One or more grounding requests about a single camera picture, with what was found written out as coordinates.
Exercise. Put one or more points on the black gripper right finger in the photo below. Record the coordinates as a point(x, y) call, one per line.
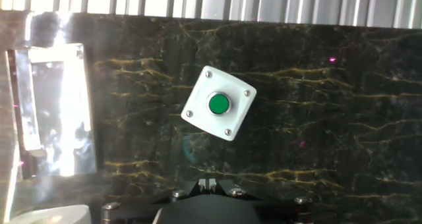
point(283, 211)

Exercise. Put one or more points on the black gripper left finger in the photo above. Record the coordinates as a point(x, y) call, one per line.
point(132, 212)

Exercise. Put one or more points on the white toilet paper roll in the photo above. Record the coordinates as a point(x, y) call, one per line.
point(49, 215)

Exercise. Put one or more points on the black marble pattern mat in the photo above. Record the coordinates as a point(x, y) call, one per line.
point(313, 118)

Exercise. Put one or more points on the grey green push button box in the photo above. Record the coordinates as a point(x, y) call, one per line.
point(204, 118)

